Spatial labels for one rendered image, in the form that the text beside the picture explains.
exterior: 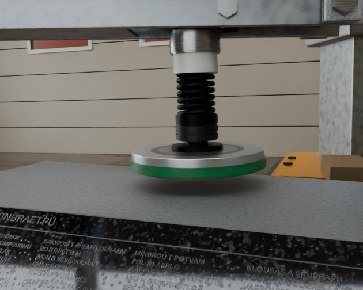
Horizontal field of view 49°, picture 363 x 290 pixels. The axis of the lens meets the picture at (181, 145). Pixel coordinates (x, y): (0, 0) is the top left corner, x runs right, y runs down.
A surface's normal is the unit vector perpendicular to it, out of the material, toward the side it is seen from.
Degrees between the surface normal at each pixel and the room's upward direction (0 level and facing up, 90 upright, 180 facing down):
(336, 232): 0
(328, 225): 0
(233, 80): 90
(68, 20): 90
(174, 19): 90
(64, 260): 45
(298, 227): 0
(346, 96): 90
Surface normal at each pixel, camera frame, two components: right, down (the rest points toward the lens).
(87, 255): -0.27, -0.62
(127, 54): -0.28, 0.12
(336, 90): -0.99, 0.04
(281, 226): -0.03, -0.99
